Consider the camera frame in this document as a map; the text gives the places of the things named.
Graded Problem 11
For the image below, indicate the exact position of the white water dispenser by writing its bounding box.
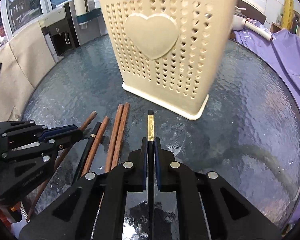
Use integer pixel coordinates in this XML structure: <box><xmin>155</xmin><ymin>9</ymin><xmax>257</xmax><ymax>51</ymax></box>
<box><xmin>39</xmin><ymin>2</ymin><xmax>79</xmax><ymax>56</ymax></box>

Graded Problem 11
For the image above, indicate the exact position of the black chopstick gold tip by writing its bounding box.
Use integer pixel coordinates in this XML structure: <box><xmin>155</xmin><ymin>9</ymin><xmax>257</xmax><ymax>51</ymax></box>
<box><xmin>147</xmin><ymin>110</ymin><xmax>155</xmax><ymax>239</ymax></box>

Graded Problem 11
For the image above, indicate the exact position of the cream plastic utensil holder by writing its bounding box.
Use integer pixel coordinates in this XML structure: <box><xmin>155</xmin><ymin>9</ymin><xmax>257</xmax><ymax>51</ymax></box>
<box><xmin>99</xmin><ymin>0</ymin><xmax>237</xmax><ymax>120</ymax></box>

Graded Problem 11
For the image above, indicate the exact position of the paper cup holder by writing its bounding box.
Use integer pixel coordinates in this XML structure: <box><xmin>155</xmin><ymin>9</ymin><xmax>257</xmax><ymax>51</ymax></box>
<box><xmin>73</xmin><ymin>0</ymin><xmax>101</xmax><ymax>29</ymax></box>

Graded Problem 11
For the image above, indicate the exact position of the purple floral cloth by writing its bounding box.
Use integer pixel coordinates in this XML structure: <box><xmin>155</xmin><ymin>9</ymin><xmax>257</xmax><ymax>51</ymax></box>
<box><xmin>235</xmin><ymin>30</ymin><xmax>300</xmax><ymax>224</ymax></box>

